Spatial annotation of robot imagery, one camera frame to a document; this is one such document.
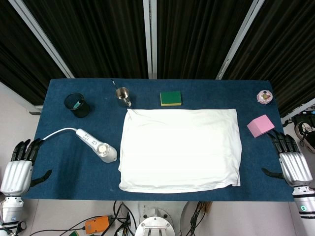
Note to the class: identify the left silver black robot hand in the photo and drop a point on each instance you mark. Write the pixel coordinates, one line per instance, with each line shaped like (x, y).
(16, 173)

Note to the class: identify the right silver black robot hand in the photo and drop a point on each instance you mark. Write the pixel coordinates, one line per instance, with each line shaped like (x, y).
(294, 167)

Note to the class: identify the white handheld steamer with cord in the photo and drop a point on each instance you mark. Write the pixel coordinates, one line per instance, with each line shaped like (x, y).
(102, 150)

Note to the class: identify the white cloth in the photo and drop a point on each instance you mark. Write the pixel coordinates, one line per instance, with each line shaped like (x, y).
(179, 150)

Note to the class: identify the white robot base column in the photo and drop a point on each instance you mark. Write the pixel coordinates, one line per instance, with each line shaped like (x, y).
(156, 221)

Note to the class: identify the black white sneaker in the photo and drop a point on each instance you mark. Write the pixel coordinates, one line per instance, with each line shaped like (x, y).
(306, 137)

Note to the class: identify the pink foam cube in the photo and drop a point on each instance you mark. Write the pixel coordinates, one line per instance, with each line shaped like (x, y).
(261, 125)

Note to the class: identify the blue felt table cover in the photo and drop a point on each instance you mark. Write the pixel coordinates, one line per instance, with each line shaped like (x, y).
(73, 177)

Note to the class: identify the pink round lidded container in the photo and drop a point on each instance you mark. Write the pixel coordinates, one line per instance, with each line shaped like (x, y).
(264, 97)

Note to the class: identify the black mesh pen holder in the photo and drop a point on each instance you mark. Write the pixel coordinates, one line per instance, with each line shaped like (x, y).
(80, 108)

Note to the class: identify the teal marker pen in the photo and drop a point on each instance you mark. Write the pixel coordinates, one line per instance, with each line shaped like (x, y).
(77, 104)

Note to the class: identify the orange handheld device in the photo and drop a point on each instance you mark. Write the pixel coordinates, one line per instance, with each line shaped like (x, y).
(97, 224)

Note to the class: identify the stainless steel cup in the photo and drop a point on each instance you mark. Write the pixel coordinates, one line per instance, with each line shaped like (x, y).
(123, 96)

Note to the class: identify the thin metal stirrer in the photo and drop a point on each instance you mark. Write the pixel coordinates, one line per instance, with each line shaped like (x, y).
(114, 84)

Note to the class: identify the green yellow sponge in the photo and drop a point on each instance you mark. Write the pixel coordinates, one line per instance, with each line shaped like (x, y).
(171, 98)

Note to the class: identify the black pleated curtain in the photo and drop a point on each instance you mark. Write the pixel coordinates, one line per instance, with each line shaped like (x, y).
(103, 37)

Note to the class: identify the white aluminium frame post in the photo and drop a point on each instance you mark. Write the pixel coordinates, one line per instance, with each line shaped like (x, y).
(240, 39)
(41, 37)
(150, 39)

